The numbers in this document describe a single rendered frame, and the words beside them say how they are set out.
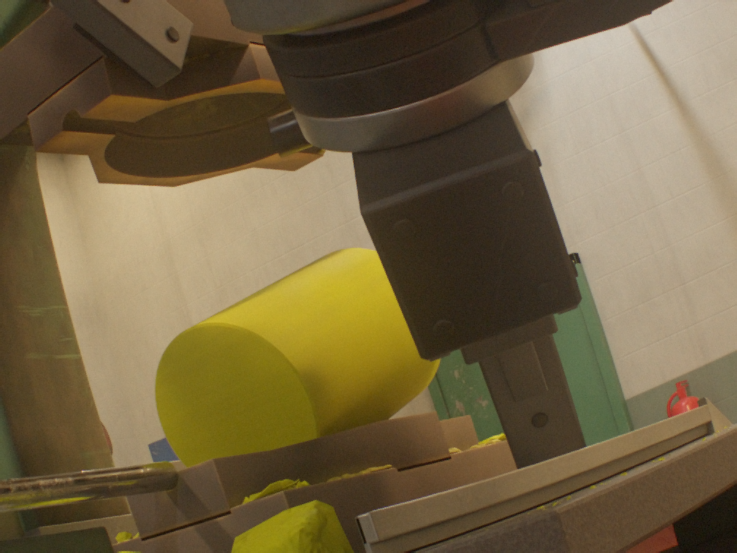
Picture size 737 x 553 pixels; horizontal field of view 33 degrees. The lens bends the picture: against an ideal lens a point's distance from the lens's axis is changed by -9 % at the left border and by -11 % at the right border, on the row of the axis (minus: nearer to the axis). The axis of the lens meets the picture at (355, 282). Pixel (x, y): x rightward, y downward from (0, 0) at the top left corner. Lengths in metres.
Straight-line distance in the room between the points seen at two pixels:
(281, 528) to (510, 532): 0.10
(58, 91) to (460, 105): 0.17
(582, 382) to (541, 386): 5.88
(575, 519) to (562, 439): 0.17
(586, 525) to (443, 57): 0.14
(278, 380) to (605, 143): 5.90
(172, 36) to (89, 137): 0.08
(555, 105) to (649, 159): 0.59
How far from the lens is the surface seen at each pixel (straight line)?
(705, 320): 6.10
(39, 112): 0.48
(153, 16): 0.42
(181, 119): 0.56
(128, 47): 0.41
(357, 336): 0.48
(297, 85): 0.38
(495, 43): 0.37
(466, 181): 0.34
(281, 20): 0.35
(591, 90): 6.38
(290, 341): 0.46
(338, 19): 0.35
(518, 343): 0.40
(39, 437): 0.58
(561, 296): 0.36
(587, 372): 6.30
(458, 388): 6.63
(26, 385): 0.59
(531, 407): 0.44
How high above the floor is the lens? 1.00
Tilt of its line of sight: 11 degrees up
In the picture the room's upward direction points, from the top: 18 degrees counter-clockwise
